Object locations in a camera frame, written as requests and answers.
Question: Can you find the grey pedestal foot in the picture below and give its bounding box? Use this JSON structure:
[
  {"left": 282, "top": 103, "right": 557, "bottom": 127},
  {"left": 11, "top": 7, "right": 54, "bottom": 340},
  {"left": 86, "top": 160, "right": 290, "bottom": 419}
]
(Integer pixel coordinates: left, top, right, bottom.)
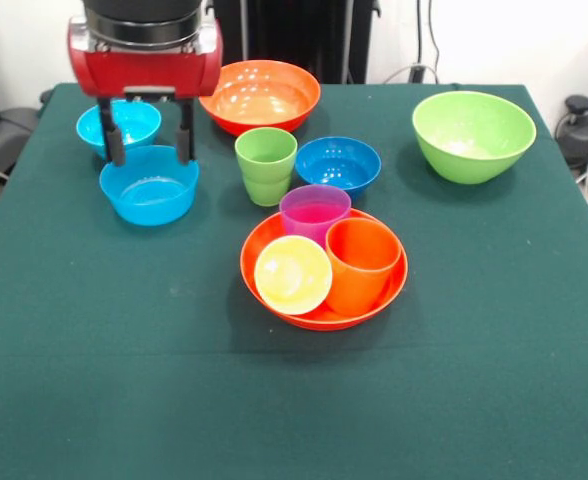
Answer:
[
  {"left": 553, "top": 94, "right": 588, "bottom": 169},
  {"left": 0, "top": 107, "right": 43, "bottom": 171}
]

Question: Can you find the yellow plastic cup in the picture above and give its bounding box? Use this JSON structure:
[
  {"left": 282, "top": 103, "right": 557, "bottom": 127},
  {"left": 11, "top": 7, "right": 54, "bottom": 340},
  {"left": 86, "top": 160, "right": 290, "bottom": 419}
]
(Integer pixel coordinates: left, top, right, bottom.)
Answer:
[{"left": 253, "top": 235, "right": 334, "bottom": 316}]

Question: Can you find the green plastic cup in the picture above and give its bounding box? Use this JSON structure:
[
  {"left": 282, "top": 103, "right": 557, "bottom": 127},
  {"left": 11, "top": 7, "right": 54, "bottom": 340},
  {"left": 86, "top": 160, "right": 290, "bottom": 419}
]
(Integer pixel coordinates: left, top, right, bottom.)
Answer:
[{"left": 234, "top": 127, "right": 299, "bottom": 208}]

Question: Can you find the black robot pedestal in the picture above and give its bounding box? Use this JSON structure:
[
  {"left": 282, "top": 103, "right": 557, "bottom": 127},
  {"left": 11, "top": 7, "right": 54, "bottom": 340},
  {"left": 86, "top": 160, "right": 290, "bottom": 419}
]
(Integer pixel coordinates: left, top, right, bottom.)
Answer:
[{"left": 205, "top": 0, "right": 381, "bottom": 85}]

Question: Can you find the purple plastic cup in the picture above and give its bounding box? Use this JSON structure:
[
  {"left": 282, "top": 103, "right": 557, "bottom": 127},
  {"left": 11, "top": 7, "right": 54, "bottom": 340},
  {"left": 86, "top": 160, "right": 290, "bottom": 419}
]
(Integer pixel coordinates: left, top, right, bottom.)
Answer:
[{"left": 278, "top": 184, "right": 352, "bottom": 249}]

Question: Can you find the orange plastic bowl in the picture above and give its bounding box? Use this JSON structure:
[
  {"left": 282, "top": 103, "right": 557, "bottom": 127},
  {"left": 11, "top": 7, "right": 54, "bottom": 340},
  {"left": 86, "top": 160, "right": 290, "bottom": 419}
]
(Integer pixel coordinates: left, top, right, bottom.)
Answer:
[
  {"left": 197, "top": 59, "right": 322, "bottom": 137},
  {"left": 239, "top": 208, "right": 410, "bottom": 332}
]

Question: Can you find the dark green tablecloth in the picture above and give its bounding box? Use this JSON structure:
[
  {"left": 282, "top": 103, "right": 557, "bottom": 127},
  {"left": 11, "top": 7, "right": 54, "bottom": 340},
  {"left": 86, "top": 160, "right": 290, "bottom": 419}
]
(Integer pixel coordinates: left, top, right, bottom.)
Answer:
[{"left": 0, "top": 82, "right": 588, "bottom": 480}]

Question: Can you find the orange plastic cup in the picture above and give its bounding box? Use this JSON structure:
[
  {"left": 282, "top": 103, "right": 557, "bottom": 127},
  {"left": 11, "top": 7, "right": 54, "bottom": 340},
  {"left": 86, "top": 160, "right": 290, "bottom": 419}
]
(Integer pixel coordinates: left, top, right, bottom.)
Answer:
[{"left": 324, "top": 217, "right": 403, "bottom": 317}]

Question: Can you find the green plastic bowl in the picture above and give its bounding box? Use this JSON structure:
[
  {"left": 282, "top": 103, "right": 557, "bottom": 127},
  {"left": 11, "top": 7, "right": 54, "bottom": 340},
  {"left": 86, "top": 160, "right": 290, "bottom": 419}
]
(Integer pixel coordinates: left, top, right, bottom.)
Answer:
[{"left": 412, "top": 90, "right": 538, "bottom": 185}]

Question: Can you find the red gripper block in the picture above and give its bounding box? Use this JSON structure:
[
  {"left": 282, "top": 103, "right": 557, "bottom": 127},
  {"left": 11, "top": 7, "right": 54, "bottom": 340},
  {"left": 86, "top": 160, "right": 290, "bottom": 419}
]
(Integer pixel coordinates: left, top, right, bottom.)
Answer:
[{"left": 66, "top": 14, "right": 225, "bottom": 168}]

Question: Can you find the blue ribbed plastic bowl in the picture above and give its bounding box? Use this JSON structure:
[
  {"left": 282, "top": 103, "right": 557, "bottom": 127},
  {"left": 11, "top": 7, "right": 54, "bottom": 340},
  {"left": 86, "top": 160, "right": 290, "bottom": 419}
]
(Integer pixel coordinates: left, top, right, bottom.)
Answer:
[{"left": 99, "top": 144, "right": 201, "bottom": 227}]

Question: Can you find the dark blue plastic bowl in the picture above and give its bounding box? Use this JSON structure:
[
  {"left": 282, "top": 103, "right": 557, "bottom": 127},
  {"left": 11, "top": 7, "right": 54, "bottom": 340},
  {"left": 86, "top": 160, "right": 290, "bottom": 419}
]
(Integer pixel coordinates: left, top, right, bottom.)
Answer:
[{"left": 294, "top": 136, "right": 383, "bottom": 202}]

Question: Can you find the light blue plastic bowl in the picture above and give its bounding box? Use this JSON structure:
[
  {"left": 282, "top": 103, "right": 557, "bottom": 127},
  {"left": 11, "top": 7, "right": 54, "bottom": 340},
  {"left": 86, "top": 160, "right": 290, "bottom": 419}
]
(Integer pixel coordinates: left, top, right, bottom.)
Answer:
[{"left": 76, "top": 99, "right": 163, "bottom": 161}]

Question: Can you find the black hanging wall cable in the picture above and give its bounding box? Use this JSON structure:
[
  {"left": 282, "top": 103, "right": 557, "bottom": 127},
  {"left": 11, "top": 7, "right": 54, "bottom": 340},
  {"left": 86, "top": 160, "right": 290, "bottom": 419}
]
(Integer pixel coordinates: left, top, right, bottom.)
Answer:
[{"left": 416, "top": 0, "right": 443, "bottom": 69}]

